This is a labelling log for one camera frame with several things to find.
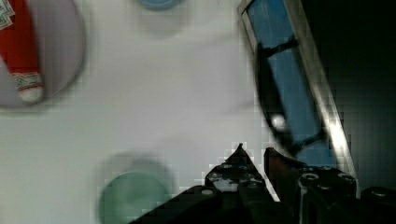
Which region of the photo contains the blue bowl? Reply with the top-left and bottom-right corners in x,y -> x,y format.
137,0 -> 183,10

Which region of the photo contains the red ketchup bottle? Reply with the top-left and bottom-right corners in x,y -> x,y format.
0,0 -> 45,104

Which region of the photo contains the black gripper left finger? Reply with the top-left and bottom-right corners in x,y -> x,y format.
204,143 -> 271,205

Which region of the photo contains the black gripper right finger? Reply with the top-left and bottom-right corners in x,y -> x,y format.
263,147 -> 357,224

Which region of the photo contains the grey round plate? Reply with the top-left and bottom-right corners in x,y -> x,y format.
1,0 -> 85,108

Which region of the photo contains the green mug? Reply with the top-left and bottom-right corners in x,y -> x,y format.
97,171 -> 172,224

